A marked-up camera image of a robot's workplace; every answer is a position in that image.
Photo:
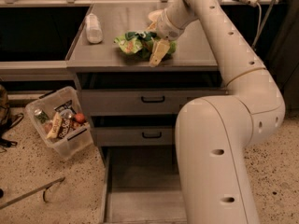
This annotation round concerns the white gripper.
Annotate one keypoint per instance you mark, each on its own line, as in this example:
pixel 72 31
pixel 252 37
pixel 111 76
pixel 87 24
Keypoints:
pixel 166 26

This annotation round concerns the green rice chip bag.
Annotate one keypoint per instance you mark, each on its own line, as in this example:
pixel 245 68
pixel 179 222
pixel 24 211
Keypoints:
pixel 140 43

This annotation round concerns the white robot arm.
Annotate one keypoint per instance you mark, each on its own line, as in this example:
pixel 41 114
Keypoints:
pixel 212 132

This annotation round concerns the top grey drawer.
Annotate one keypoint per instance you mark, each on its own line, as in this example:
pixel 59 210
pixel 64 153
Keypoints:
pixel 138 102

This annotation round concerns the grey drawer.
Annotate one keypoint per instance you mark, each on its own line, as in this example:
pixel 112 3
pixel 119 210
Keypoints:
pixel 138 102
pixel 133 136
pixel 142 186

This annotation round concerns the grey drawer cabinet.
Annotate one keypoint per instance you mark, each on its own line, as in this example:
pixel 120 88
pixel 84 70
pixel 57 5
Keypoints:
pixel 105 67

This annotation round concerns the black chip bag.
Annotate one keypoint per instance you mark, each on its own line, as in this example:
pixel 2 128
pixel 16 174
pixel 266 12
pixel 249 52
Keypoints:
pixel 64 106

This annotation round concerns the middle grey drawer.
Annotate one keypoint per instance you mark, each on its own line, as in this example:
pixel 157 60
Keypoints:
pixel 133 136

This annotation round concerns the bottom grey drawer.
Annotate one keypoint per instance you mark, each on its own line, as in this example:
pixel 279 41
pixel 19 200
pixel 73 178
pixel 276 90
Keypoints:
pixel 142 186

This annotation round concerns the white paper bowl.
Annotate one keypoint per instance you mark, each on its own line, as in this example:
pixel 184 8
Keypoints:
pixel 154 15

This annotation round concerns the red apple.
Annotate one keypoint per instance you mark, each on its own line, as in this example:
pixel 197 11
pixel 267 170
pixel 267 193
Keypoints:
pixel 80 118

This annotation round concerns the dark rolling cabinet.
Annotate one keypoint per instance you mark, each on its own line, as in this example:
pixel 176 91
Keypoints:
pixel 284 56

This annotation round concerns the clear plastic storage bin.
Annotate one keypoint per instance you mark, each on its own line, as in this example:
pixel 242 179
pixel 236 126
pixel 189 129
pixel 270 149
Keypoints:
pixel 74 141

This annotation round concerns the brown snack packet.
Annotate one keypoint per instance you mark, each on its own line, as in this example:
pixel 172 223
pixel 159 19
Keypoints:
pixel 65 128

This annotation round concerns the yellow snack box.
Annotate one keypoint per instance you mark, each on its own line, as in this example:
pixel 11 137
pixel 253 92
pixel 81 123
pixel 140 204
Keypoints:
pixel 56 124

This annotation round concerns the green soda can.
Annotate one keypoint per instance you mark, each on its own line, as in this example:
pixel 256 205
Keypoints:
pixel 41 116

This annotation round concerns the dark backpack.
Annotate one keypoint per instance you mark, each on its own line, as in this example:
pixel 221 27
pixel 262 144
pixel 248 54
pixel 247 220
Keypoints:
pixel 7 120

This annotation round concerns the metal bar on floor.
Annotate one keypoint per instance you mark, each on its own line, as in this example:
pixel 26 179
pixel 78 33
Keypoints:
pixel 30 193

